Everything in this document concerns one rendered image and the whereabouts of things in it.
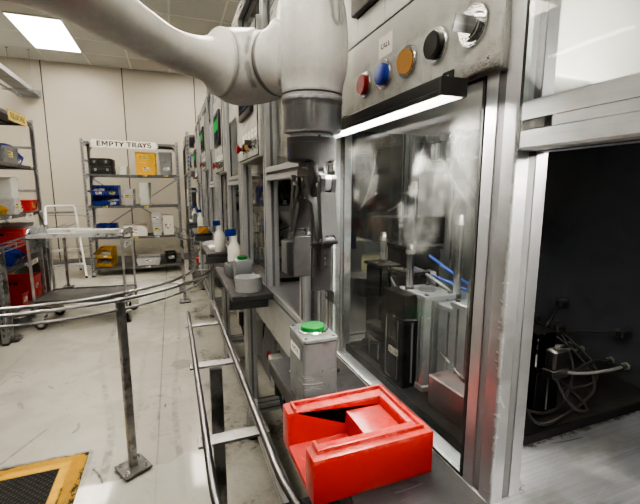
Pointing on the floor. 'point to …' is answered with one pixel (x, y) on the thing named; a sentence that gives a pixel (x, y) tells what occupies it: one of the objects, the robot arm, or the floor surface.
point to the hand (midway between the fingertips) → (310, 266)
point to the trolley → (81, 287)
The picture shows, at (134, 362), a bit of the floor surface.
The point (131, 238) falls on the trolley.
